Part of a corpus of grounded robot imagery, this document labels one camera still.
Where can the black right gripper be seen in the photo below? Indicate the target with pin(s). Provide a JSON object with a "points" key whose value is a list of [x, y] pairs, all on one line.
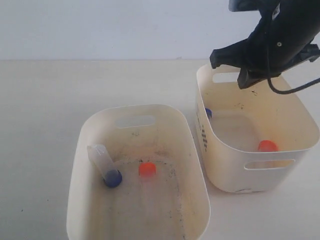
{"points": [[282, 39]]}

